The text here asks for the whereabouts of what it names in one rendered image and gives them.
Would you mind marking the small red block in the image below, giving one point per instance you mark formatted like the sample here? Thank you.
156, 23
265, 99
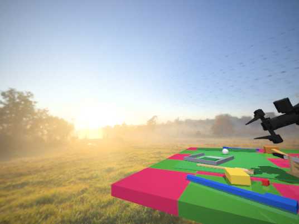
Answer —
265, 182

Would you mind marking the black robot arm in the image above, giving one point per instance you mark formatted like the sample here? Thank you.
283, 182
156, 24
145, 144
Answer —
290, 113

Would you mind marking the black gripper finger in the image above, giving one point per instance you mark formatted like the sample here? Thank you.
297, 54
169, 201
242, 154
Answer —
270, 138
256, 117

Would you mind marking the yellow block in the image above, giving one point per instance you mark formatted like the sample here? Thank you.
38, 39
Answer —
237, 176

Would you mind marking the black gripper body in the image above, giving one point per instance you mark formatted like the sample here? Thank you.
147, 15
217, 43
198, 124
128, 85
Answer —
272, 124

